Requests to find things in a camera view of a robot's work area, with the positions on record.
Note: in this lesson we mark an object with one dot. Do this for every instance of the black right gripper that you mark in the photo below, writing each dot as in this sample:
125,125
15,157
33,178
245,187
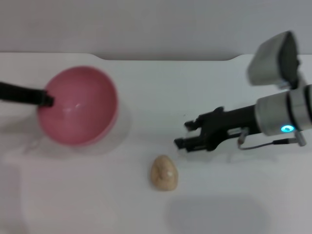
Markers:
226,124

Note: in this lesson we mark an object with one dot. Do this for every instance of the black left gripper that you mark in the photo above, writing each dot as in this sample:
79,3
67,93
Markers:
19,93

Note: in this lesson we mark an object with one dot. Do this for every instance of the pink plastic bowl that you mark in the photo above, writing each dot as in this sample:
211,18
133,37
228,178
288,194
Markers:
78,109

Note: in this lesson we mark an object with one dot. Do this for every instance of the beige egg yolk pastry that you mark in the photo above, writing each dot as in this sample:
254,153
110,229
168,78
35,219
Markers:
163,174

